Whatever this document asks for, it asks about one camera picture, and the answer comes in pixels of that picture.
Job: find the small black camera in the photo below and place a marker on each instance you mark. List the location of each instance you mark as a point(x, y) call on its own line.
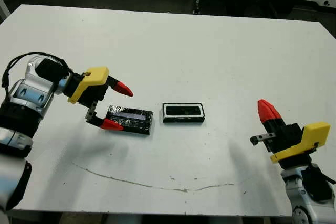
point(183, 110)

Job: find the black box base white insert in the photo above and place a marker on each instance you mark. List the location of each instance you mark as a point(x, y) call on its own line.
point(183, 119)

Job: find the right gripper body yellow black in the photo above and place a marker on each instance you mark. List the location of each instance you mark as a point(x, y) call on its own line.
point(312, 136)

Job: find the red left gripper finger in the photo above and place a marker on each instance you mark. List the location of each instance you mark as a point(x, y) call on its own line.
point(121, 89)
point(110, 125)

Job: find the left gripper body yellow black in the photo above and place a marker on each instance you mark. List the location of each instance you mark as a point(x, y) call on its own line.
point(92, 79)

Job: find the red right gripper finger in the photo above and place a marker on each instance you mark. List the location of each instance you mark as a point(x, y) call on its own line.
point(275, 116)
point(264, 112)

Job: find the black box lid white stripe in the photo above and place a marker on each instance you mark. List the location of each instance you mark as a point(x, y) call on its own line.
point(131, 121)

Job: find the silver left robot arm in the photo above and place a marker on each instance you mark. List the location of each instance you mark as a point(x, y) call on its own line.
point(26, 95)

